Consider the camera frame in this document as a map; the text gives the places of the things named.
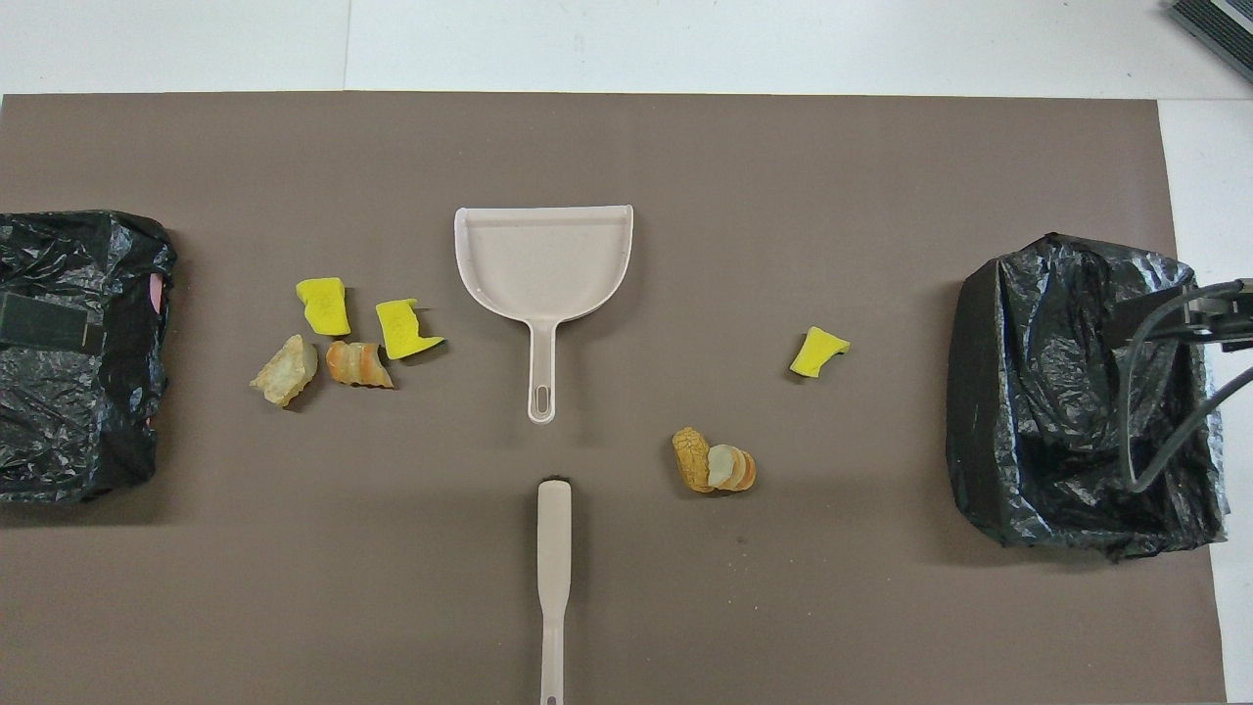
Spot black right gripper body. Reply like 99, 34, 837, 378
1140, 279, 1253, 352

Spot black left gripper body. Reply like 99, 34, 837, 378
0, 292, 87, 355

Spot pale tan bread chunk toy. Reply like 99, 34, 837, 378
250, 334, 319, 408

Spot yellow green scouring sponge piece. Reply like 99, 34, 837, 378
789, 326, 852, 380
296, 277, 352, 338
376, 299, 446, 361

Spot orange striped croissant toy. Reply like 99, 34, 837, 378
325, 340, 395, 391

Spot beige plastic dustpan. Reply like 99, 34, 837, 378
454, 205, 634, 425

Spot beige hand brush black bristles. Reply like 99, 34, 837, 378
536, 477, 574, 705

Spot black bagged bin pink spot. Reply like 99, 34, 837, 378
0, 210, 179, 505

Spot black bagged trash bin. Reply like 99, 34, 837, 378
946, 232, 1230, 563

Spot dark ribbed vent grille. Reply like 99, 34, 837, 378
1168, 0, 1253, 58

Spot sliced bread loaf toy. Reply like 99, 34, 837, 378
707, 444, 758, 493

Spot brown table mat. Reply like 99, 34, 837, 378
0, 92, 1228, 705

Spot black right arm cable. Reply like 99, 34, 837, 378
1119, 279, 1253, 493

